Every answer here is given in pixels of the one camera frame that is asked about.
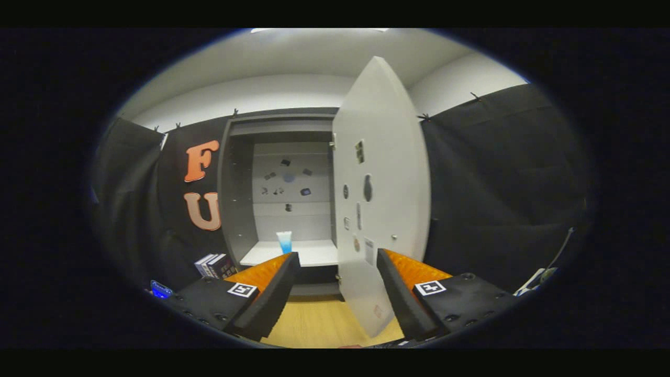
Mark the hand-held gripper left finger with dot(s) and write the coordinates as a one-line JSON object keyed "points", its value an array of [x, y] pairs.
{"points": [[272, 298]]}

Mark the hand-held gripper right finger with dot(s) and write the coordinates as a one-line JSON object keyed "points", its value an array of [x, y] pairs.
{"points": [[402, 298]]}

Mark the blue white squeeze tube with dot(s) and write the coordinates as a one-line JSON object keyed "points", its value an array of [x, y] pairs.
{"points": [[285, 245]]}

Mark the white cabinet door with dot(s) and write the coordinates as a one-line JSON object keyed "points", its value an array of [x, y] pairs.
{"points": [[387, 157]]}

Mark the dark blue cover book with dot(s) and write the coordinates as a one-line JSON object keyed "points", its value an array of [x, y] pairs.
{"points": [[224, 266]]}

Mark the white cabinet shelf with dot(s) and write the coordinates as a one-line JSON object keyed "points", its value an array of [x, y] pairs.
{"points": [[314, 254]]}

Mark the light blue spine book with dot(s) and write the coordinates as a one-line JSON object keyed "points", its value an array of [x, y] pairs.
{"points": [[203, 264]]}

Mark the grey cabinet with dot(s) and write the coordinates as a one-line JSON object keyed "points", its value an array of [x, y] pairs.
{"points": [[235, 209]]}

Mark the small blue device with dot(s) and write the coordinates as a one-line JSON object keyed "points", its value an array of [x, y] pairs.
{"points": [[161, 289]]}

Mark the white blue device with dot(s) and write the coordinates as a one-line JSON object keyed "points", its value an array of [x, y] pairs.
{"points": [[529, 283]]}

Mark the black backdrop cloth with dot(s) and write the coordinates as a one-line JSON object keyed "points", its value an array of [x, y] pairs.
{"points": [[497, 183]]}

